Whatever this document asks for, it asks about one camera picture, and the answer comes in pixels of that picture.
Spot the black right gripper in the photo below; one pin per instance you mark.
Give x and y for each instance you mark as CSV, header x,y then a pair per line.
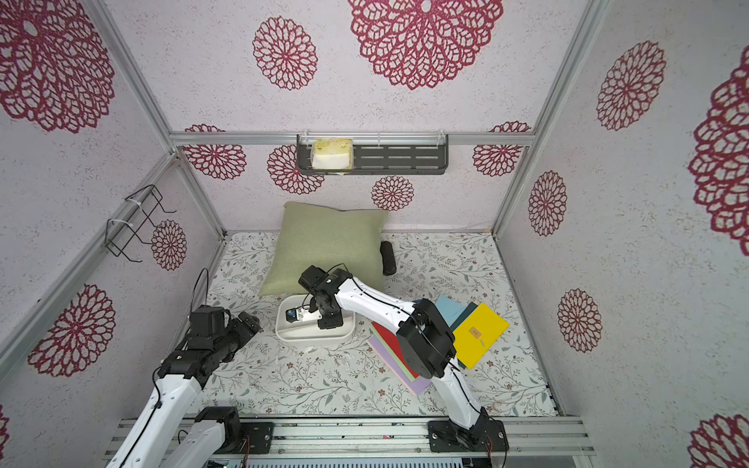
x,y
329,310

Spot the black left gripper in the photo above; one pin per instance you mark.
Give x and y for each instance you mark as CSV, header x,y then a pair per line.
x,y
253,326

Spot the dark green envelope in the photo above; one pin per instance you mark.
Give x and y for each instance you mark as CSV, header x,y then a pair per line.
x,y
462,317

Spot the yellow envelope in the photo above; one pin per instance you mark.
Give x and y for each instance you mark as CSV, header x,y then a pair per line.
x,y
479,333

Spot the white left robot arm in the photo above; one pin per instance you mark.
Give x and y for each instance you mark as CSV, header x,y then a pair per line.
x,y
216,430

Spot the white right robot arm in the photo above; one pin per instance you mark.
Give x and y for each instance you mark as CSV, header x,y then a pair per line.
x,y
426,342

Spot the white plastic storage box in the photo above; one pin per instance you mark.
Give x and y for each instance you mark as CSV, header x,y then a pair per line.
x,y
308,333

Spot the green square pillow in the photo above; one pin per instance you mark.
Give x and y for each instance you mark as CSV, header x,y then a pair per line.
x,y
325,237

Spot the small black cylinder object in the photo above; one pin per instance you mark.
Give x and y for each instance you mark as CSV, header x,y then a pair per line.
x,y
389,265

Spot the light green envelope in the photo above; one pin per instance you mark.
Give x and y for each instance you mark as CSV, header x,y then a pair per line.
x,y
384,355

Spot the red envelope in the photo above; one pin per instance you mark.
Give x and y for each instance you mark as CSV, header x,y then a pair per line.
x,y
391,345

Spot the light blue envelope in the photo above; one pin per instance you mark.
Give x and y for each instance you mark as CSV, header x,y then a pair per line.
x,y
449,309

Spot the yellow white sponge block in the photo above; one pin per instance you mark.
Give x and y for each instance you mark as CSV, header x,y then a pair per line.
x,y
332,154

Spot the lilac envelope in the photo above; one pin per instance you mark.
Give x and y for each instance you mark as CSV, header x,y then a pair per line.
x,y
416,387

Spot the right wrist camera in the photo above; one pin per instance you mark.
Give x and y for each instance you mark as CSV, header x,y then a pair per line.
x,y
302,314

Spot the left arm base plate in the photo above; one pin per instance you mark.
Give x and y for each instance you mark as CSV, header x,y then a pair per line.
x,y
255,438

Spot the aluminium front rail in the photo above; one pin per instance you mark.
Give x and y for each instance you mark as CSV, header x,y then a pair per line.
x,y
331,437

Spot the black wall shelf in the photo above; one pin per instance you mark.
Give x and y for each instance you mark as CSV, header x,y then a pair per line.
x,y
381,156

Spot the black wire wall rack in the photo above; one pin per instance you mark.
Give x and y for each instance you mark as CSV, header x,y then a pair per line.
x,y
120,233

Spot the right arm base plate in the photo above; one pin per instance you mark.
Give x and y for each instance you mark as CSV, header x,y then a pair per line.
x,y
486,436

